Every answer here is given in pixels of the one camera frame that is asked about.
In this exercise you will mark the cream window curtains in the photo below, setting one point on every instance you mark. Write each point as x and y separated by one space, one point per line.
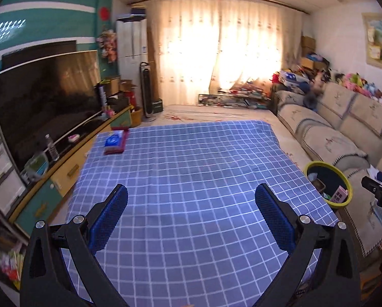
201 46

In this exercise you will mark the beige sofa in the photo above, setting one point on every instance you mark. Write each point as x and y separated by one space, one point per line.
344 130

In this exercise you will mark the clear water bottle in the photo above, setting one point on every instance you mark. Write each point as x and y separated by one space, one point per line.
51 148

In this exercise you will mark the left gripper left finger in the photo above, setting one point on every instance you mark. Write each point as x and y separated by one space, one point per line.
45 279

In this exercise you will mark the yellow rimmed trash bin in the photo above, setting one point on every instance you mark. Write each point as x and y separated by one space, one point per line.
332 177

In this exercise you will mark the pink milk carton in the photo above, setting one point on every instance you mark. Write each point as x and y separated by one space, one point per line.
339 196

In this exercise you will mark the teal yellow tv cabinet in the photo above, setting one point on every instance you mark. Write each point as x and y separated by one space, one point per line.
46 198

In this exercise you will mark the framed flower painting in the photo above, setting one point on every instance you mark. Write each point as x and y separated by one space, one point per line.
373 38

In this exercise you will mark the blue tissue pack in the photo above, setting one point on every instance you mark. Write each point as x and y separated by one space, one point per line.
114 140

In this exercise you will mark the black tower fan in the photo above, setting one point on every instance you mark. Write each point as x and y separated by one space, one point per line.
146 90

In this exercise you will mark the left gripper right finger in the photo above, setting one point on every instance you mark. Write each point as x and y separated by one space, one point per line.
321 267

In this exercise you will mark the white air conditioner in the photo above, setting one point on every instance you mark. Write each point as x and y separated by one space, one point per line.
132 47

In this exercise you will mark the large flat television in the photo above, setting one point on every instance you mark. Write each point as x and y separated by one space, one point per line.
46 97

